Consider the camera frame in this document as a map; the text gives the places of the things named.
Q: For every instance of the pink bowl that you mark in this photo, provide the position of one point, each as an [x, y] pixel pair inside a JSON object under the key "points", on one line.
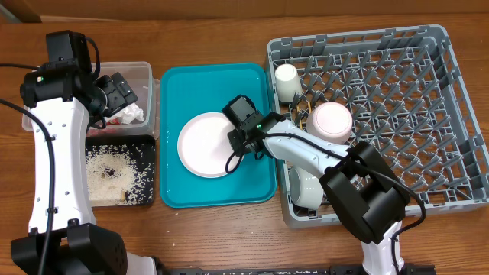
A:
{"points": [[331, 122]]}

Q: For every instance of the teal serving tray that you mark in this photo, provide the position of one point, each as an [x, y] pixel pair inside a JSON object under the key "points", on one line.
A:
{"points": [[189, 91]]}

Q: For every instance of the white rice pile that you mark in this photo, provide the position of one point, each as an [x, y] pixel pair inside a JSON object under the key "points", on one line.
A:
{"points": [[111, 175]]}

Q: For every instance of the clear plastic bin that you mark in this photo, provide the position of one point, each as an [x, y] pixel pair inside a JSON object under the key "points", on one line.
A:
{"points": [[145, 95]]}

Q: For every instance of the black plastic tray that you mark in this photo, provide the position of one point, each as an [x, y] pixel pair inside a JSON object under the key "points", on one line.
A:
{"points": [[122, 172]]}

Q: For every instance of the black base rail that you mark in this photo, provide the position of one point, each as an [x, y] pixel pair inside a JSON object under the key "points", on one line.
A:
{"points": [[333, 270]]}

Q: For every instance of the grey dish rack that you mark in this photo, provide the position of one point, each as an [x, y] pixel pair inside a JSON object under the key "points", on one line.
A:
{"points": [[407, 97]]}

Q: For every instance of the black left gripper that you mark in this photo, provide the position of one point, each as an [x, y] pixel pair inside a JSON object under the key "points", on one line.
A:
{"points": [[106, 83]]}

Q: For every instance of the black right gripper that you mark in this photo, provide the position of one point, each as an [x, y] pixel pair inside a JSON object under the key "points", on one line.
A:
{"points": [[237, 138]]}

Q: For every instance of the white napkin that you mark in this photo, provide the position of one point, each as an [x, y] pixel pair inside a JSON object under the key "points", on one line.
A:
{"points": [[129, 114]]}

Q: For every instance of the white plate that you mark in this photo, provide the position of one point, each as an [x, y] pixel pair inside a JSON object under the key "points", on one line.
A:
{"points": [[203, 145]]}

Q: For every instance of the grey bowl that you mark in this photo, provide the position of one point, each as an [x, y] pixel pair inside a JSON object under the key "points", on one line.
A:
{"points": [[305, 189]]}

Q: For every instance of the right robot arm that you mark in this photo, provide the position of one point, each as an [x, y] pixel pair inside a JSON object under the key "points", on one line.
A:
{"points": [[365, 194]]}

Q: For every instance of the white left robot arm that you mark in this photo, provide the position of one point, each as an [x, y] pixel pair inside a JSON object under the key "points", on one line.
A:
{"points": [[63, 237]]}

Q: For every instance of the red snack wrapper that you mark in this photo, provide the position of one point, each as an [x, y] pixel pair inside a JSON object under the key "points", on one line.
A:
{"points": [[113, 121]]}

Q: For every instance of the cream cup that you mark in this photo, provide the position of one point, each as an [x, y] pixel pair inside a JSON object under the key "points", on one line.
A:
{"points": [[287, 83]]}

